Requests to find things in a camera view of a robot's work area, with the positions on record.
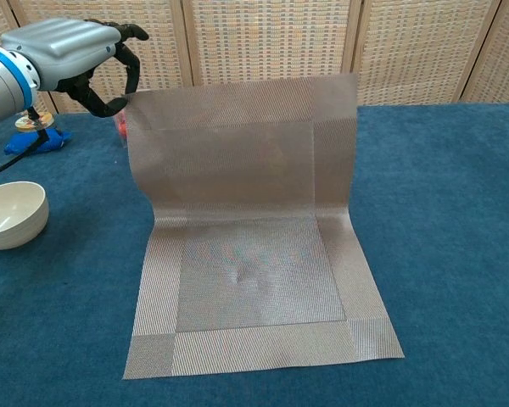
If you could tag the blue carpet table cover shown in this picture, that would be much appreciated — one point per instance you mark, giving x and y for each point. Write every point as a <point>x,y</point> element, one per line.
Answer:
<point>449,212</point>

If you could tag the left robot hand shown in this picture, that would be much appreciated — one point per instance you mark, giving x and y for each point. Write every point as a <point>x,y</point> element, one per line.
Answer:
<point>63,46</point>

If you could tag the woven bamboo folding screen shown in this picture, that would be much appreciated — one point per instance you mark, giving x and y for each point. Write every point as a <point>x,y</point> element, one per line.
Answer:
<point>271,42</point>

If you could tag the round tin with red label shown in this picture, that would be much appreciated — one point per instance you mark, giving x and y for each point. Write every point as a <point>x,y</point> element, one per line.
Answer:
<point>25,123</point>

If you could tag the brown woven placemat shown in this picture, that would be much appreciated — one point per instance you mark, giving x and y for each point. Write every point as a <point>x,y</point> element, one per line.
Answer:
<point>246,263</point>

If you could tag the clear box with orange items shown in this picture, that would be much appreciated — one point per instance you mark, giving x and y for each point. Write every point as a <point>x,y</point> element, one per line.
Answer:
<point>121,125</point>

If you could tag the white bowl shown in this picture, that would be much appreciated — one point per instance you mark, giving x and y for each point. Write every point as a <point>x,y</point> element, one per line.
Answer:
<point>8,220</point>

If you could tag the blue pouch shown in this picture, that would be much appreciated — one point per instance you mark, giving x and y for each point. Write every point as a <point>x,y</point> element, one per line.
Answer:
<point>21,144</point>

